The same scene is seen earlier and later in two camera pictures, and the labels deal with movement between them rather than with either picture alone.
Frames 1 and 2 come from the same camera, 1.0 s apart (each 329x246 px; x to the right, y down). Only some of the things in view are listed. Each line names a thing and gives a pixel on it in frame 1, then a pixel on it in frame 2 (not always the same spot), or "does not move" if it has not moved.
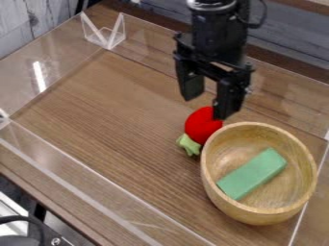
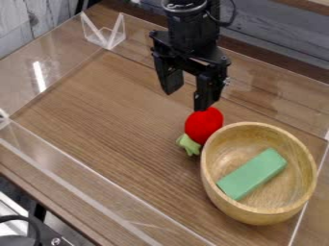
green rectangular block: x=246 y=178 does not move
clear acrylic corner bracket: x=104 y=36 does not move
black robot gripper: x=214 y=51 -> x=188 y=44
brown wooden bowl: x=281 y=196 does not move
